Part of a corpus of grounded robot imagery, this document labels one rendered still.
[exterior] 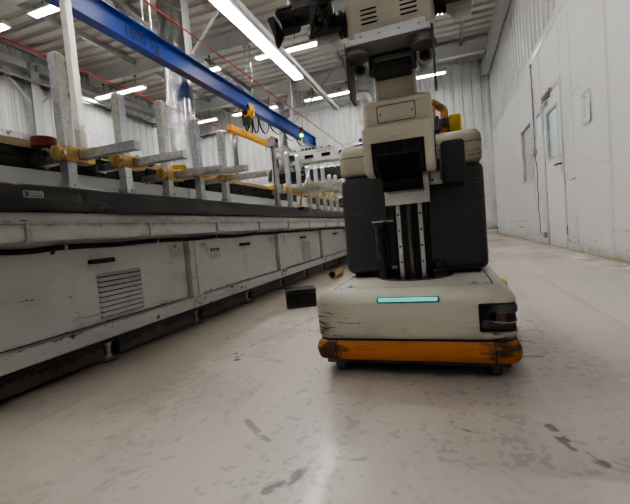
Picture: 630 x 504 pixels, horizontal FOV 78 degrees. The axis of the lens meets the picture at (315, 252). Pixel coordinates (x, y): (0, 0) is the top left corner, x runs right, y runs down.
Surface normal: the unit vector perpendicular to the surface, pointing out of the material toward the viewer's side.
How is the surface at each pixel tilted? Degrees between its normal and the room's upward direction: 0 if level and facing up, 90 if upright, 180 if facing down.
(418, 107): 98
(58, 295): 89
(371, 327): 90
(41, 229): 90
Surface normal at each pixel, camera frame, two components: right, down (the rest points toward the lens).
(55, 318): 0.94, -0.06
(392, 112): -0.31, 0.22
